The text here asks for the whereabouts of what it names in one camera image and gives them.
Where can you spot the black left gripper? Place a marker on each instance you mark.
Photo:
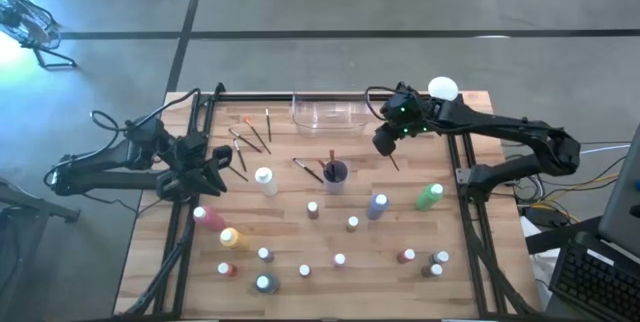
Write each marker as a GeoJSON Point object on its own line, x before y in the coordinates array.
{"type": "Point", "coordinates": [187, 159]}

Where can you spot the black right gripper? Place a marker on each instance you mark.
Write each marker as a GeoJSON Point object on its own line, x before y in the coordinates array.
{"type": "Point", "coordinates": [386, 141]}

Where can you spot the large white paint bottle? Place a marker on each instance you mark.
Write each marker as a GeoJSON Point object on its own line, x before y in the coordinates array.
{"type": "Point", "coordinates": [266, 182]}

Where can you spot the large red paint bottle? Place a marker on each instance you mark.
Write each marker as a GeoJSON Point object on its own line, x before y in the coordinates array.
{"type": "Point", "coordinates": [212, 220]}

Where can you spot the large blue paint bottle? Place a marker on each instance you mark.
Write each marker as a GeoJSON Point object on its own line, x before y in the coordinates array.
{"type": "Point", "coordinates": [378, 207]}

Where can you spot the lilac plastic cup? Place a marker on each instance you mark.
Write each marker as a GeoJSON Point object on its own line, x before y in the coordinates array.
{"type": "Point", "coordinates": [335, 187]}

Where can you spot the large green paint bottle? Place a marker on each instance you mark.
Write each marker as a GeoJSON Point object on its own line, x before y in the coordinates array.
{"type": "Point", "coordinates": [428, 198]}

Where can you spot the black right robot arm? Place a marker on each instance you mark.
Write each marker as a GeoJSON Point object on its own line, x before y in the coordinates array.
{"type": "Point", "coordinates": [500, 122]}

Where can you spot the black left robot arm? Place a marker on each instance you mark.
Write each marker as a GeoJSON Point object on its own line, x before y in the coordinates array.
{"type": "Point", "coordinates": [100, 182]}

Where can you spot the large yellow paint bottle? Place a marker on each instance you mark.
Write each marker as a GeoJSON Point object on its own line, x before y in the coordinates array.
{"type": "Point", "coordinates": [235, 239]}

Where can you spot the small ochre paint bottle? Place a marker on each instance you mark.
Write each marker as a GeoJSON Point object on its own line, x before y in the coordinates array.
{"type": "Point", "coordinates": [352, 224]}

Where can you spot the small purple paint bottle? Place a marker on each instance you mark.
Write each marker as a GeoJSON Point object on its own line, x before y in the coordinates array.
{"type": "Point", "coordinates": [265, 255]}

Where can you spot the small orange-red paint bottle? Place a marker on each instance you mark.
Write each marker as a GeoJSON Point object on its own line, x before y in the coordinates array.
{"type": "Point", "coordinates": [406, 256]}

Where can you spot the large teal paint bottle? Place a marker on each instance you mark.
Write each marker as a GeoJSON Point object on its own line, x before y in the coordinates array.
{"type": "Point", "coordinates": [267, 284]}

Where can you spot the small pink paint bottle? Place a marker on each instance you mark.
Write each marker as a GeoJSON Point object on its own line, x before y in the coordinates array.
{"type": "Point", "coordinates": [339, 260]}

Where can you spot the small grey paint bottle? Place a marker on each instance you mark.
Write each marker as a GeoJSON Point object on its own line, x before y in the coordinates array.
{"type": "Point", "coordinates": [439, 257]}

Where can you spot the small magenta paint bottle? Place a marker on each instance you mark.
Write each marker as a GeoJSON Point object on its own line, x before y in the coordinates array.
{"type": "Point", "coordinates": [305, 271]}

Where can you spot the small dark brown paint bottle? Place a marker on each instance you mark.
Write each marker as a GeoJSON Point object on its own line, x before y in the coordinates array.
{"type": "Point", "coordinates": [432, 271]}

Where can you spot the clear plastic bin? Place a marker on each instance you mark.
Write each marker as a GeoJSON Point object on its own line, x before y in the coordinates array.
{"type": "Point", "coordinates": [325, 122]}

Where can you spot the white mushroom lamp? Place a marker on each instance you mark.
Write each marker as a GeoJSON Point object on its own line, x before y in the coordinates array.
{"type": "Point", "coordinates": [442, 87]}

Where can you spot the black cart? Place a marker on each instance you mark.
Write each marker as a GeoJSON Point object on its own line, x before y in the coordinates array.
{"type": "Point", "coordinates": [40, 207]}

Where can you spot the white bag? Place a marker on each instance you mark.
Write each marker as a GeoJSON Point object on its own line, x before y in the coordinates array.
{"type": "Point", "coordinates": [537, 262]}

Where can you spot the metal floor fan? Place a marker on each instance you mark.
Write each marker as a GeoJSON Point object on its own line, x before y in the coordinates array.
{"type": "Point", "coordinates": [25, 22]}

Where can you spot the computer monitor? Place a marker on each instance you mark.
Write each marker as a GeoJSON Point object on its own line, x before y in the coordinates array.
{"type": "Point", "coordinates": [622, 202]}

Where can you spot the black keyboard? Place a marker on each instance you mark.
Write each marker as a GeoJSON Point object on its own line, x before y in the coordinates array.
{"type": "Point", "coordinates": [595, 282]}

